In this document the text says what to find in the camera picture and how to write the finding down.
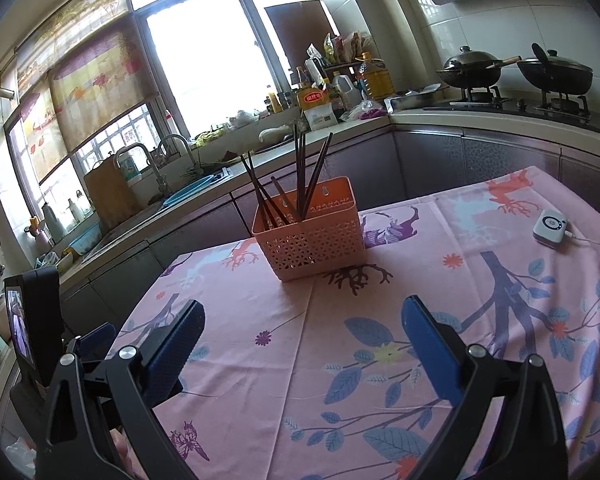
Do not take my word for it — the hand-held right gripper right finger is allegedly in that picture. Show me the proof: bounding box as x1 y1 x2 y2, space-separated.
401 294 569 480

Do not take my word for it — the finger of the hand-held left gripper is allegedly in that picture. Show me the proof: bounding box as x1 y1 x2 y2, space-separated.
74 322 118 369

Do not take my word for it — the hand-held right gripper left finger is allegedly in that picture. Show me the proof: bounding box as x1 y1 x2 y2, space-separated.
34 300 207 480

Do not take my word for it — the pink perforated plastic basket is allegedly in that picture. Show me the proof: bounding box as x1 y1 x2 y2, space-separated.
251 175 367 284

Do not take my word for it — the bundle of dark chopsticks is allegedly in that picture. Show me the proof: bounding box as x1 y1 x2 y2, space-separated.
239 121 335 227

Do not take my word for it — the pink printed tablecloth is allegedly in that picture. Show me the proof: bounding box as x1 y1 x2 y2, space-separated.
111 165 600 480

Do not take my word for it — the light blue plastic colander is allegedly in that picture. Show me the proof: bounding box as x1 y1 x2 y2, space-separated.
68 223 102 256

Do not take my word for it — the grey thermos flask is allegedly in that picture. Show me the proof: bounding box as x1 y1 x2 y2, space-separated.
40 202 66 244

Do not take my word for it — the stainless steel sink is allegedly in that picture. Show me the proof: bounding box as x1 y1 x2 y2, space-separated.
80 167 234 261

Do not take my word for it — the wooden cutting board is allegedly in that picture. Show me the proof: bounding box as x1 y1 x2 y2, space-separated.
83 159 137 232

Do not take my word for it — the blue plastic basin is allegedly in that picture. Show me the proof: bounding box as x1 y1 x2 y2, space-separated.
162 173 227 209

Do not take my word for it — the teal white container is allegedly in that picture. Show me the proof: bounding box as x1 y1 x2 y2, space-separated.
117 154 142 182

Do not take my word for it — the white square device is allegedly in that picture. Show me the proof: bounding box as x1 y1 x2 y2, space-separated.
532 208 572 249

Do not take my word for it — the angular steel faucet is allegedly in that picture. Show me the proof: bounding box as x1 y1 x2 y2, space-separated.
112 142 169 197

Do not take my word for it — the curved steel faucet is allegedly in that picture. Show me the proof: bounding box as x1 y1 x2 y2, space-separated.
154 133 204 177

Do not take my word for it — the colourful printed roller blind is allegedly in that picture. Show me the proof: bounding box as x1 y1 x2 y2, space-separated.
16 24 162 187

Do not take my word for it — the steel basin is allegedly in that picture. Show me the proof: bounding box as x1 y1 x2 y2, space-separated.
386 84 442 112

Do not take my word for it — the black gas stove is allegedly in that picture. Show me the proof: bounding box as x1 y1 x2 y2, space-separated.
422 87 600 134

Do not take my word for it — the yellow label food bag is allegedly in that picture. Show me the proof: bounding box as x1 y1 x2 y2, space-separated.
299 88 339 129

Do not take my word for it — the white plastic jug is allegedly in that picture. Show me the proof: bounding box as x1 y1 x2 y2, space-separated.
331 70 362 111

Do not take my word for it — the large cooking oil bottle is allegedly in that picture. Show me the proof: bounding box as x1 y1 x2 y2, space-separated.
361 51 394 102

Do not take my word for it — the palm print blind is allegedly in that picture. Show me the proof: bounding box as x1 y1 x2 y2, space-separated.
14 0 132 87

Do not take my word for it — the kitchen window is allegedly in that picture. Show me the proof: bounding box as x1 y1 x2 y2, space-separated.
4 0 306 231

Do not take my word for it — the black lidded pot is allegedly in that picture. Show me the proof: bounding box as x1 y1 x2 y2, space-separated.
516 42 594 97

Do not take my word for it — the pile of food packets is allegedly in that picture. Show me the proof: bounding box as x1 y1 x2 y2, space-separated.
307 31 374 67

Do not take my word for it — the brown board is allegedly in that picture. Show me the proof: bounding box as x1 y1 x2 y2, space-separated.
263 0 339 69

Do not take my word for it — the wok with wooden handle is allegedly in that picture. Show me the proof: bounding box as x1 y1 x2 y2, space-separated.
436 45 524 89

